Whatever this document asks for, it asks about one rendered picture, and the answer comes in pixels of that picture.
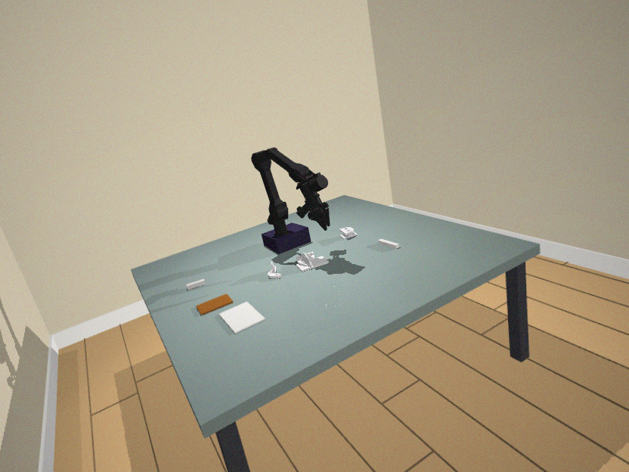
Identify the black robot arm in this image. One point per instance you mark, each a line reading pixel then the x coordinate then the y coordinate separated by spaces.
pixel 308 183

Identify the white flat bar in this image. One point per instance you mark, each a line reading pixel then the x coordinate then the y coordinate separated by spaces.
pixel 195 284

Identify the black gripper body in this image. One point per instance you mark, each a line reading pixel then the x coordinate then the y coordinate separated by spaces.
pixel 317 207

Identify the white flat rectangular plate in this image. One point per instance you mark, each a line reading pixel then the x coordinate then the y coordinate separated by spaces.
pixel 241 317

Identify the orange flat rectangular plate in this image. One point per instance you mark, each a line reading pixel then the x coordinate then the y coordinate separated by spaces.
pixel 213 304

